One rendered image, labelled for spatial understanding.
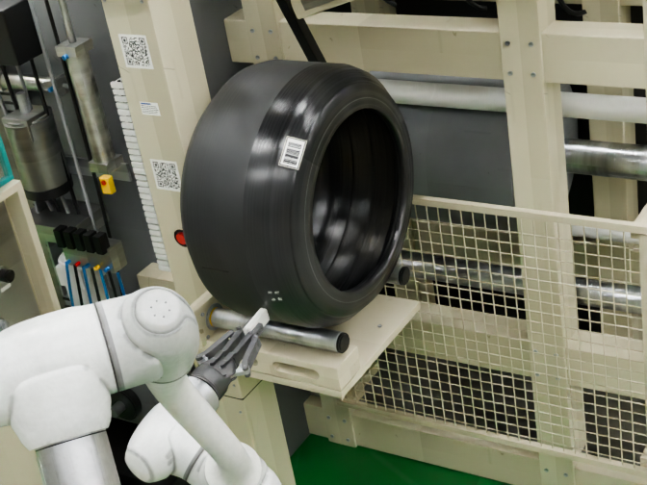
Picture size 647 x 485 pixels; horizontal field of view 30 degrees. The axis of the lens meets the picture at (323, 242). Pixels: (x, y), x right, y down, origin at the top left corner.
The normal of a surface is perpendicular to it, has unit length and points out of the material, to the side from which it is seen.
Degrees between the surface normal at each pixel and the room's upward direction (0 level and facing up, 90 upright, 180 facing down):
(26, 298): 90
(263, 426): 90
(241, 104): 24
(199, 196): 66
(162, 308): 41
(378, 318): 0
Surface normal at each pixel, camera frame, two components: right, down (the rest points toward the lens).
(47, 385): 0.17, -0.07
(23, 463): 0.84, 0.13
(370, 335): -0.16, -0.87
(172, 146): -0.51, 0.48
